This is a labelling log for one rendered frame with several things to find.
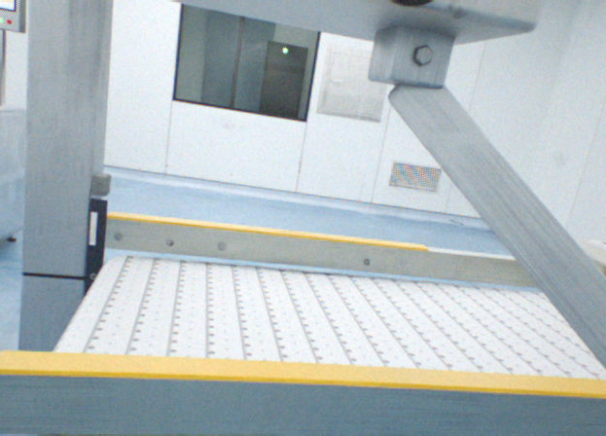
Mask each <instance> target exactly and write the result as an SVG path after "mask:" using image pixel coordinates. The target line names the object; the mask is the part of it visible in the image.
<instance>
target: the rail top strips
mask: <svg viewBox="0 0 606 436"><path fill-rule="evenodd" d="M107 218H115V219H125V220H126V221H134V222H145V223H155V224H164V225H174V226H183V227H193V228H204V229H212V230H222V231H233V232H242V233H251V234H261V235H271V236H289V237H298V238H309V239H318V240H327V241H337V242H347V243H357V244H367V245H375V246H386V247H396V248H405V249H415V250H425V251H429V248H427V247H426V246H425V245H423V244H415V243H405V242H396V241H387V240H377V239H367V238H358V237H349V236H331V235H321V234H313V233H303V232H293V231H284V230H275V229H265V228H256V227H246V226H237V225H228V224H218V223H209V222H199V220H190V219H181V218H171V217H161V216H152V215H143V214H133V213H123V212H114V211H110V212H109V213H108V215H107ZM14 374H17V376H19V375H44V376H70V377H97V378H115V377H123V378H149V379H175V380H202V381H228V382H279V383H305V384H330V385H357V386H382V387H408V388H409V389H435V390H462V391H488V392H490V393H514V394H541V395H555V396H568V397H595V398H606V380H597V379H575V378H555V377H553V376H531V375H510V374H489V372H468V371H447V370H425V369H404V367H383V366H362V365H341V364H320V363H299V362H279V361H258V360H236V359H216V358H194V357H174V356H153V355H131V354H113V355H110V353H109V354H88V353H68V352H46V351H25V350H1V352H0V375H14Z"/></svg>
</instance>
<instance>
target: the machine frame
mask: <svg viewBox="0 0 606 436"><path fill-rule="evenodd" d="M113 6H114V0H28V15H27V33H28V50H27V84H26V118H25V153H24V187H23V222H22V255H21V272H22V273H23V274H22V275H21V289H20V324H19V337H18V350H25V351H46V352H53V350H55V348H56V346H57V344H58V342H59V340H60V338H61V336H62V335H63V333H64V331H65V329H66V328H67V327H68V326H69V324H70V321H71V320H72V318H73V316H74V314H75V313H76V311H77V309H78V307H79V306H80V304H81V302H82V300H83V299H84V298H85V287H86V270H87V254H88V237H89V205H90V199H100V200H102V197H101V196H93V195H92V176H93V175H94V174H96V173H104V159H105V144H106V128H107V114H108V98H109V86H108V83H110V80H109V68H110V52H111V37H112V22H113Z"/></svg>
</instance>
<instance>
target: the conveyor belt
mask: <svg viewBox="0 0 606 436"><path fill-rule="evenodd" d="M53 352H68V353H88V354H109V353H110V355H113V354H131V355H153V356H174V357H194V358H216V359H236V360H258V361H279V362H299V363H320V364H341V365H362V366H383V367H404V369H425V370H447V371H468V372H489V374H510V375H531V376H553V377H555V378H575V379H597V380H606V370H605V369H604V367H603V365H602V364H601V363H599V361H598V360H597V359H596V358H595V356H594V355H593V354H592V353H591V351H590V350H589V348H587V346H586V345H585V344H584V343H583V341H582V340H581V339H580V338H579V336H578V335H577V334H575V332H574V330H573V329H572V328H571V327H570V325H569V324H568V323H567V322H566V320H565V319H564V318H562V317H561V315H560V313H559V312H558V311H557V309H556V308H555V307H554V306H553V304H552V303H551V302H549V300H548V299H547V298H546V297H545V295H544V293H543V292H536V291H523V290H512V289H501V288H489V287H478V286H466V285H454V284H444V283H443V282H432V281H421V280H409V279H398V278H387V277H375V276H364V275H353V274H341V273H330V272H310V271H297V270H286V269H276V268H264V267H253V266H241V265H231V264H219V263H208V262H197V261H185V260H174V259H163V258H152V257H140V256H128V255H124V256H117V257H114V258H112V259H110V260H109V261H108V262H107V263H105V264H104V266H103V267H102V269H101V271H100V272H98V274H97V276H96V279H95V280H94V282H93V284H92V286H91V287H90V289H89V291H88V293H87V295H86V296H85V298H84V299H83V300H82V302H81V304H80V306H79V307H78V309H77V311H76V313H75V314H74V316H73V318H72V320H71V321H70V324H69V326H68V327H67V328H66V329H65V331H64V333H63V335H62V336H61V338H60V340H59V342H58V344H57V346H56V348H55V350H53Z"/></svg>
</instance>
